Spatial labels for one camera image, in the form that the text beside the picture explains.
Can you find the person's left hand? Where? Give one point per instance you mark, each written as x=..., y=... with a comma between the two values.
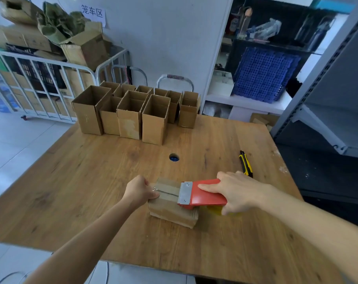
x=137, y=189

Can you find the person's right hand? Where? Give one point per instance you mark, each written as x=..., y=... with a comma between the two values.
x=244, y=190

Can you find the person's right thumb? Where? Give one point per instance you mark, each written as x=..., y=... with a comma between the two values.
x=211, y=188

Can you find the person's left fingers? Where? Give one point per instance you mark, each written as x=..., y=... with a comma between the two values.
x=153, y=194

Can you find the red tape dispenser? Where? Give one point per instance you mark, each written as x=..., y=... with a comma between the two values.
x=204, y=196

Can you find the small taped cardboard box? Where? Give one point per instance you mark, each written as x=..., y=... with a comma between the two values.
x=170, y=208

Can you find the person's left forearm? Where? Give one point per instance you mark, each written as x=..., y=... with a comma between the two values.
x=78, y=248

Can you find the person's right forearm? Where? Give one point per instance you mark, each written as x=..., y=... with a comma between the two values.
x=315, y=227

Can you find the yellowish tape roll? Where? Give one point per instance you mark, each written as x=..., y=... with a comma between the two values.
x=216, y=210

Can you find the yellow black utility knife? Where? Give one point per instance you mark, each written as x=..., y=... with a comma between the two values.
x=245, y=164

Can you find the group of open cardboard cartons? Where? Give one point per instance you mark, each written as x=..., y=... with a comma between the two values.
x=128, y=115

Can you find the brown carton under shelf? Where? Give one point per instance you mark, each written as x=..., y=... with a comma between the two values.
x=264, y=119

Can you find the white shelf unit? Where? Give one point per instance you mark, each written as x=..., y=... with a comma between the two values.
x=244, y=102

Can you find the white small box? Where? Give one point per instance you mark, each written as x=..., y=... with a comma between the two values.
x=222, y=84

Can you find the blue perforated plastic crate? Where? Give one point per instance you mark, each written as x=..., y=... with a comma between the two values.
x=263, y=75

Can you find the white metal cage cart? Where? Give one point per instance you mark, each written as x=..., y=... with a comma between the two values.
x=43, y=85

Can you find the grey metal shelf rack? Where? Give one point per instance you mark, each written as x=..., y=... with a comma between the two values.
x=329, y=85

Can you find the open brown carton with flaps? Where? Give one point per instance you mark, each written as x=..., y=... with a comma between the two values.
x=86, y=51

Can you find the black plastic crate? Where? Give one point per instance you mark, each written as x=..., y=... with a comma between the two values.
x=41, y=75

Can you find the white paper sign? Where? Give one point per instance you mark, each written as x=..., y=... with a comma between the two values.
x=93, y=14

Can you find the crumpled green packing paper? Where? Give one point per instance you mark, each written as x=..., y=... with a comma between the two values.
x=59, y=23

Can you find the flat brown carton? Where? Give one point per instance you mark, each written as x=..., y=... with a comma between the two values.
x=22, y=38

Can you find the tilted brown carton with hole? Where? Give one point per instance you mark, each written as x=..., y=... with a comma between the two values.
x=19, y=10

